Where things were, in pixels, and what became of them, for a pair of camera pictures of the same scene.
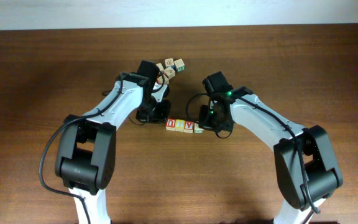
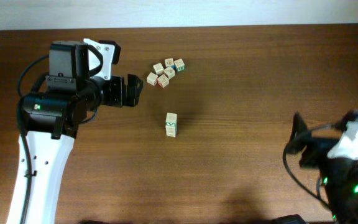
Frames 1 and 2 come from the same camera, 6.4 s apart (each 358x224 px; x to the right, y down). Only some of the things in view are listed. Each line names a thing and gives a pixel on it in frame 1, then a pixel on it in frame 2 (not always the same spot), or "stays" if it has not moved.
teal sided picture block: x=189 y=126 → x=171 y=129
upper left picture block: x=160 y=66 stays
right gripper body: x=209 y=119 → x=315 y=150
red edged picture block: x=160 y=80 stays
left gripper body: x=149 y=111 → x=112 y=89
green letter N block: x=197 y=129 → x=171 y=119
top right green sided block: x=179 y=65 stays
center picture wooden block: x=169 y=72 stays
